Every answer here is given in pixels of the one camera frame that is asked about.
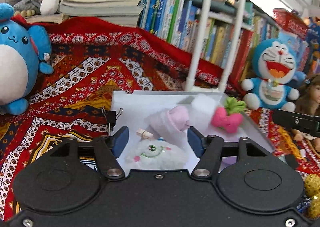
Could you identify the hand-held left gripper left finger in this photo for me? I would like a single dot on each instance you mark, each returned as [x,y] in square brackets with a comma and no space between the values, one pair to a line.
[120,142]

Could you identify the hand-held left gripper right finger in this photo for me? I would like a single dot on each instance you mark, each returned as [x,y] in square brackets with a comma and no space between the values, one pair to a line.
[194,143]

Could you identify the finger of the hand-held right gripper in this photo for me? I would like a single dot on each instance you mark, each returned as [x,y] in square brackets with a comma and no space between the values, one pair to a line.
[287,118]

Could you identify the white and pink sock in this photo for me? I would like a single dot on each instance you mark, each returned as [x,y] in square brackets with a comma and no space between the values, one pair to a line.
[170,122]

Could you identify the white plush toy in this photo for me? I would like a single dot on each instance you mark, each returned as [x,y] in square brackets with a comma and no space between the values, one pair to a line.
[155,153]

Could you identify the pink strawberry plush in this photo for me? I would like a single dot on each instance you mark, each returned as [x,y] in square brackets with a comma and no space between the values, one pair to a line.
[226,118]

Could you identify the white storage box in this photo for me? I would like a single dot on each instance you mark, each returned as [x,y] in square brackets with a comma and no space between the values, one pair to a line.
[155,102]

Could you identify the wooden clothespin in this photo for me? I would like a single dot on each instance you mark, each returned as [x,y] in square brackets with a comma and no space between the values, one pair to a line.
[145,134]

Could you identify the black binder clip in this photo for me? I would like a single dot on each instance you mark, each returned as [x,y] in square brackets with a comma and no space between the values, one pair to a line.
[111,117]

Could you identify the brown haired doll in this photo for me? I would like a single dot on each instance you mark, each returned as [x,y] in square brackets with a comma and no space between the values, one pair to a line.
[310,94]

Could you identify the blue cat plush toy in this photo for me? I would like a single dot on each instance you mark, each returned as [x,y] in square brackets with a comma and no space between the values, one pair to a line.
[272,72]

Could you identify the gold sequin heart pillow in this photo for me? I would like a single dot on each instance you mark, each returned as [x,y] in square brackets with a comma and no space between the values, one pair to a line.
[312,192]

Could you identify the red patterned blanket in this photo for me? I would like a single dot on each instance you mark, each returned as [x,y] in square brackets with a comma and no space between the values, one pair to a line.
[82,67]

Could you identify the blue cardboard box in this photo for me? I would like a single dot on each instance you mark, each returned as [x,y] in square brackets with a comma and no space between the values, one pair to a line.
[312,34]

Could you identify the red plastic basket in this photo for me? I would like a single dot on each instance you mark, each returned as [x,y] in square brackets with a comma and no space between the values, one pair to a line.
[290,22]

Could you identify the row of colourful books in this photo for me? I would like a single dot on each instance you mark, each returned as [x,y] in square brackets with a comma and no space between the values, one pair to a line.
[180,22]

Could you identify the round blue plush toy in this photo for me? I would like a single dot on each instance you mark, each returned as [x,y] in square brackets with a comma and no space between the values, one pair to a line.
[15,54]

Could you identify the white shelf frame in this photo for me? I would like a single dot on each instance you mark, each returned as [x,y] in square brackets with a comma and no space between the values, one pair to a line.
[202,29]

